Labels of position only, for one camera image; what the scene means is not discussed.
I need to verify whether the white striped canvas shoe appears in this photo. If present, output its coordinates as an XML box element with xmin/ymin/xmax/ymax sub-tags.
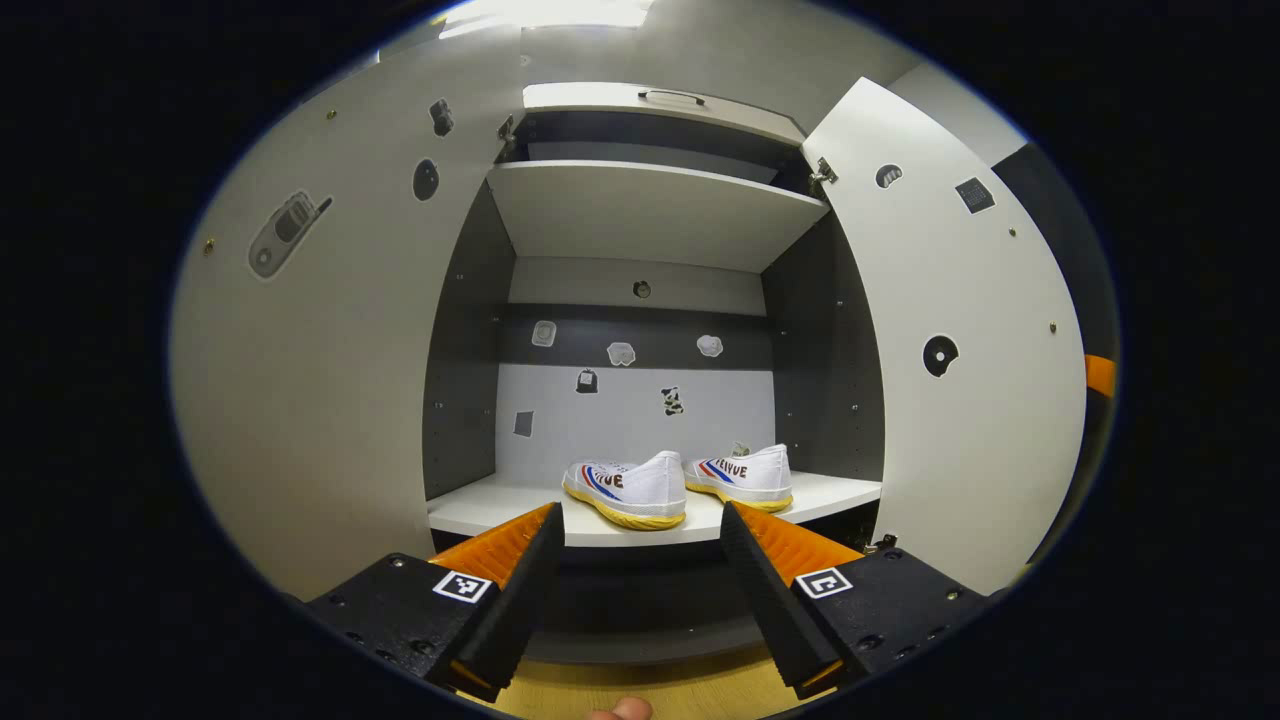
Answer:
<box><xmin>562</xmin><ymin>450</ymin><xmax>688</xmax><ymax>531</ymax></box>
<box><xmin>685</xmin><ymin>443</ymin><xmax>794</xmax><ymax>513</ymax></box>

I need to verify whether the white shoe cabinet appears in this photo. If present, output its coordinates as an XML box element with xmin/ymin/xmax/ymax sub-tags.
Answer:
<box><xmin>422</xmin><ymin>82</ymin><xmax>886</xmax><ymax>666</ymax></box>

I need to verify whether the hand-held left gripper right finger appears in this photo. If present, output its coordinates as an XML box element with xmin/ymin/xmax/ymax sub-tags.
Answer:
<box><xmin>720</xmin><ymin>500</ymin><xmax>991</xmax><ymax>701</ymax></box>

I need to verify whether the ceiling light panel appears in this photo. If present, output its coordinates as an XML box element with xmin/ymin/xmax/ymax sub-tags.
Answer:
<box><xmin>440</xmin><ymin>0</ymin><xmax>651</xmax><ymax>36</ymax></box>

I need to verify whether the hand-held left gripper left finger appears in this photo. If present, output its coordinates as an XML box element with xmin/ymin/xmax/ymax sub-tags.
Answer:
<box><xmin>305</xmin><ymin>502</ymin><xmax>566</xmax><ymax>701</ymax></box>

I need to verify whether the white cabinet door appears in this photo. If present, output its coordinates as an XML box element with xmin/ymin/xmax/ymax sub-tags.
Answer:
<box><xmin>800</xmin><ymin>77</ymin><xmax>1088</xmax><ymax>596</ymax></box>
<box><xmin>168</xmin><ymin>20</ymin><xmax>526</xmax><ymax>601</ymax></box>

